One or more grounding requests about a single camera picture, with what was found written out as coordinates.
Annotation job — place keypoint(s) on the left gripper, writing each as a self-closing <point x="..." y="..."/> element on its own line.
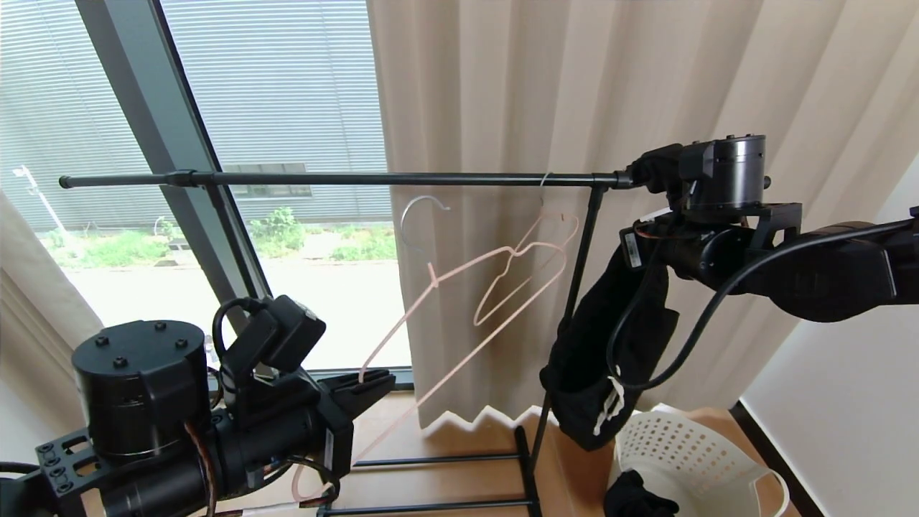
<point x="287" y="445"/>

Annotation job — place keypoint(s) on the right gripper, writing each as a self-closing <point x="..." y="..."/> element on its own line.
<point x="675" y="251"/>

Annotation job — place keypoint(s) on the black shorts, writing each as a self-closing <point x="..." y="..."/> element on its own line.
<point x="596" y="359"/>

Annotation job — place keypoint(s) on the pink clothes hanger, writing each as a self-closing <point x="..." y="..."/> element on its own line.
<point x="518" y="289"/>
<point x="474" y="347"/>

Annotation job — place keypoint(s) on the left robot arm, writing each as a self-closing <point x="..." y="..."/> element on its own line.
<point x="136" y="388"/>

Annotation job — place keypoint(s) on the white laundry basket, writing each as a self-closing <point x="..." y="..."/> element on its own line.
<point x="703" y="459"/>

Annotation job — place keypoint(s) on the black clothes rack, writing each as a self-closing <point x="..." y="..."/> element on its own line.
<point x="359" y="179"/>

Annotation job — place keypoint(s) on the beige curtain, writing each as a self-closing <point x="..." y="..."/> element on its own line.
<point x="574" y="86"/>
<point x="36" y="309"/>

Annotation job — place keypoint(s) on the window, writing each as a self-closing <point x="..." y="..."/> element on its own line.
<point x="287" y="86"/>

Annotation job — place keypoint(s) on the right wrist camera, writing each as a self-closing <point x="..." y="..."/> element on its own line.
<point x="655" y="169"/>

